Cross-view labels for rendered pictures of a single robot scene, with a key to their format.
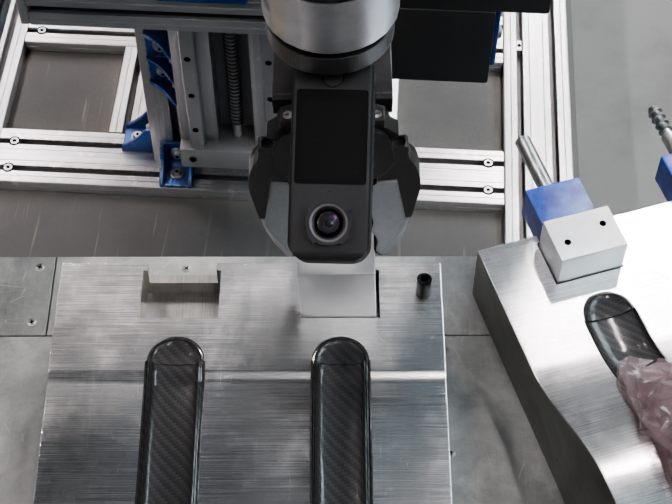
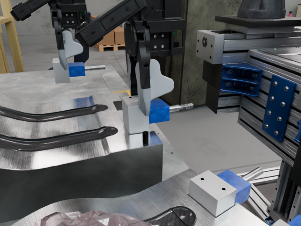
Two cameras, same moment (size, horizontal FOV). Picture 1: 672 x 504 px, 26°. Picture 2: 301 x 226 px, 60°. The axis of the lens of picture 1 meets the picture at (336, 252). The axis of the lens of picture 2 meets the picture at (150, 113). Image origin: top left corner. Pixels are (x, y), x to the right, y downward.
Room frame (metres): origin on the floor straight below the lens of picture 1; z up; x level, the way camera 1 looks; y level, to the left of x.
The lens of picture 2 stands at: (0.45, -0.41, 1.11)
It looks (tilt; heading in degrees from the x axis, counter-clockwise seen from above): 25 degrees down; 72
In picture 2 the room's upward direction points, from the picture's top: straight up
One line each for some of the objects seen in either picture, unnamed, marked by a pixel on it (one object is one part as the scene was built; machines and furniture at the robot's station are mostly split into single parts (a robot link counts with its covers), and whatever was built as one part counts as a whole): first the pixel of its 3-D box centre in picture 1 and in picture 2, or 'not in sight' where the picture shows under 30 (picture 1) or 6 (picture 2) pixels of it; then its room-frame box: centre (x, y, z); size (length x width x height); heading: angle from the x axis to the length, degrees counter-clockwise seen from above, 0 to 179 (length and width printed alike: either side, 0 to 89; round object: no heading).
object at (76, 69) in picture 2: not in sight; (80, 69); (0.48, 0.29, 0.93); 0.13 x 0.05 x 0.05; 0
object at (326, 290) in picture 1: (337, 216); (160, 110); (0.60, 0.00, 0.92); 0.13 x 0.05 x 0.05; 0
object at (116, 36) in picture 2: not in sight; (109, 32); (1.45, 5.71, 0.33); 1.10 x 0.78 x 0.65; 87
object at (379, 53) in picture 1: (332, 74); (151, 18); (0.58, 0.00, 1.07); 0.09 x 0.08 x 0.12; 0
